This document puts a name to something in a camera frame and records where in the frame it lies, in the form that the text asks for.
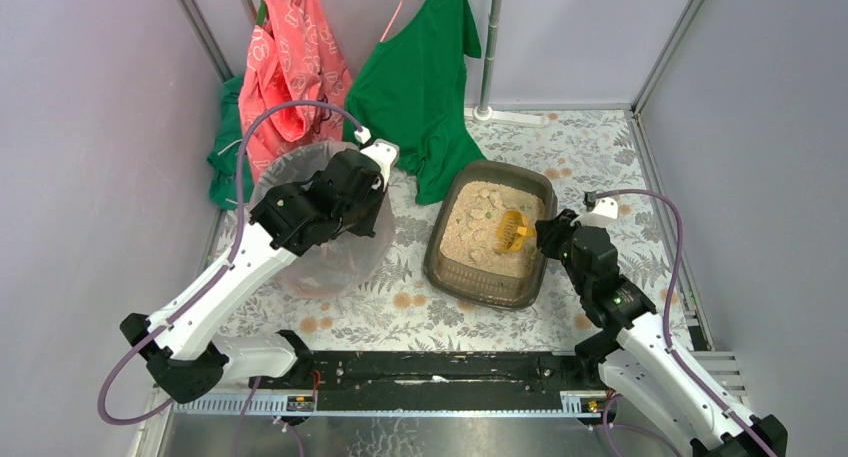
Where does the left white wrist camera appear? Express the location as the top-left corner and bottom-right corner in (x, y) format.
(360, 139), (400, 180)

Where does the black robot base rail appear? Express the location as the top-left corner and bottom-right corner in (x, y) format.
(253, 351), (608, 412)

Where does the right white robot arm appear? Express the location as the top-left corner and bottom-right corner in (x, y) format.
(535, 209), (788, 456)

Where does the yellow litter scoop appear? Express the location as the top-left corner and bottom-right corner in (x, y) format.
(494, 210), (536, 253)

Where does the grey litter box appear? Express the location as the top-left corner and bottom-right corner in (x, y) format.
(423, 160), (558, 309)

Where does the dark green garment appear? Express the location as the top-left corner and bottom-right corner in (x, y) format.
(207, 74), (254, 210)

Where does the green t-shirt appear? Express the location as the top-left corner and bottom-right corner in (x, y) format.
(344, 0), (484, 205)

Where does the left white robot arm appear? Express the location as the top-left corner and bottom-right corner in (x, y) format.
(120, 141), (398, 403)

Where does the pink patterned garment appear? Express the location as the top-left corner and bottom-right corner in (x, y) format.
(238, 0), (352, 181)

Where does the clothes rack pole with base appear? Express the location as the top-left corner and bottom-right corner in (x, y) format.
(464, 0), (548, 128)

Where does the trash bin with plastic liner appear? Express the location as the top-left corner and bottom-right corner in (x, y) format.
(250, 141), (396, 298)

